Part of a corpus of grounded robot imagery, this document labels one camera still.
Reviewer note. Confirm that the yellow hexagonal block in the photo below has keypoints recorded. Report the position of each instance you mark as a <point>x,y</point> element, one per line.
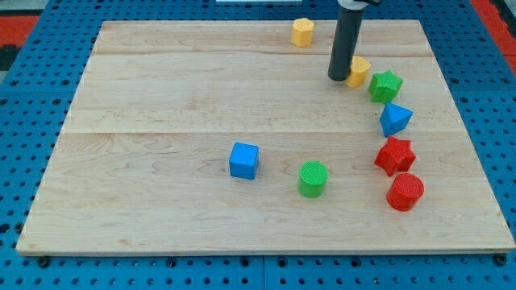
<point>302,32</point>

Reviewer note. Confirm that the green cylinder block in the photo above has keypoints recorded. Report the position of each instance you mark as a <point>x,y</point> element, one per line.
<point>312,179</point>

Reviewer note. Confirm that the blue cube block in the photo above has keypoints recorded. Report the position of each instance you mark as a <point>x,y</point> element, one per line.
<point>244,161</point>

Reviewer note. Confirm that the red star block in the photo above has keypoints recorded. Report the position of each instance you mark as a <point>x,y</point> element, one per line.
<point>395,156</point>

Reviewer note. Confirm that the green star block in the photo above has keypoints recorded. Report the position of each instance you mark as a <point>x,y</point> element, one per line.
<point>384,86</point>

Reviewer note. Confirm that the light wooden board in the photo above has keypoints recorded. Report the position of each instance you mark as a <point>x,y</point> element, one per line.
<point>141,165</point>

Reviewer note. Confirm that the blue triangular block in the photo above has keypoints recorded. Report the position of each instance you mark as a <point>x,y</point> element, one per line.
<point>394,118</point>

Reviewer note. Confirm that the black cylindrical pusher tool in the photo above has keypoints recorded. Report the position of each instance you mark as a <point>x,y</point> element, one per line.
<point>347,30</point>

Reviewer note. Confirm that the red cylinder block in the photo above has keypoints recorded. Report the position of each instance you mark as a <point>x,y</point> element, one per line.
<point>405,191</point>

